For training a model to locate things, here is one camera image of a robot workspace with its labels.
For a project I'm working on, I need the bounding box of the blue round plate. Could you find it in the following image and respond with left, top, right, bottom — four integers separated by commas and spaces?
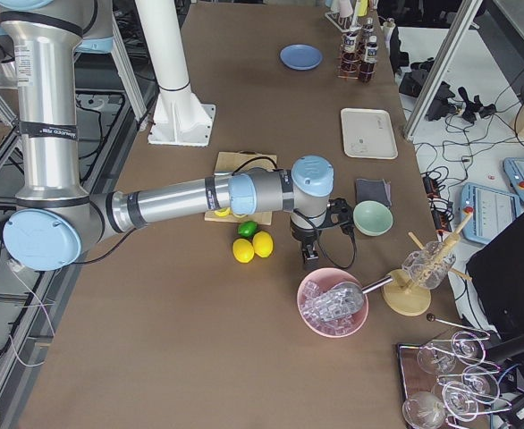
279, 44, 323, 71

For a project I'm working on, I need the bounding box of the wine glass rack tray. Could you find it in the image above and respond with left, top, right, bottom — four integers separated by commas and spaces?
401, 313, 513, 428

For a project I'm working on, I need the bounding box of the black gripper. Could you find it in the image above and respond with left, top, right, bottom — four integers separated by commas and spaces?
290, 214, 324, 271

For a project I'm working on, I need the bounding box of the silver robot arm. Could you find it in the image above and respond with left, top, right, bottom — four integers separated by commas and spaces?
0, 1, 334, 271

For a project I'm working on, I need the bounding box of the yellow lemon near lime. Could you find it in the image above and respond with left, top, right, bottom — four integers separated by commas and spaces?
232, 238, 255, 264

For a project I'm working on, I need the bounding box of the pink bowl of ice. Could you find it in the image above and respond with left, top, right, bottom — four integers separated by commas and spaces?
297, 267, 368, 338

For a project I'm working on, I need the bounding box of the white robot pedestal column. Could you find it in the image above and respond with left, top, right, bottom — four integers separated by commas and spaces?
136, 0, 216, 147

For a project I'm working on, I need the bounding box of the wooden cup tree stand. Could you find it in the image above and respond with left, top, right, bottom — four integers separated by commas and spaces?
382, 213, 472, 316

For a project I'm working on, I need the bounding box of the grey folded cloth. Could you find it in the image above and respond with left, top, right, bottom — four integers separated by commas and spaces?
355, 179, 392, 208

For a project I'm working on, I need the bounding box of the wooden cutting board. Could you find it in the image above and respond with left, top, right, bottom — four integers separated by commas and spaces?
204, 151, 277, 226

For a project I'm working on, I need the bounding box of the copper wire bottle rack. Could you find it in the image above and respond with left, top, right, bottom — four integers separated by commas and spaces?
337, 21, 378, 83

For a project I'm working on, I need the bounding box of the blue teach pendant near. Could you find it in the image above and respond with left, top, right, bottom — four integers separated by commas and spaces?
460, 182, 521, 244

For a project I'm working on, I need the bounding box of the green lime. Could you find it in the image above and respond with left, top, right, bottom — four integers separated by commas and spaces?
237, 221, 258, 239

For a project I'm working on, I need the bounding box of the cream rabbit tray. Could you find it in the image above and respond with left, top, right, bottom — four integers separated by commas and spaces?
341, 107, 398, 160

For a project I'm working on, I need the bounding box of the metal ice scoop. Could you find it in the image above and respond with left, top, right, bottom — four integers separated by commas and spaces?
316, 275, 392, 322

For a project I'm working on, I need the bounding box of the dark drink bottle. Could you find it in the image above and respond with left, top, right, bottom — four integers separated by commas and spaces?
359, 36, 378, 83
360, 17, 374, 45
339, 31, 359, 78

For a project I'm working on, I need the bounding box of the yellow lemon far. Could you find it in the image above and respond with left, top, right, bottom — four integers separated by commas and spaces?
252, 231, 274, 258

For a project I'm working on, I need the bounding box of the glass mug on stand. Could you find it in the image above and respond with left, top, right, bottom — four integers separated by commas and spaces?
401, 241, 456, 290

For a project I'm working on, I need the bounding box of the green ceramic bowl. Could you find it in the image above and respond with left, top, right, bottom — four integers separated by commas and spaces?
353, 200, 393, 237

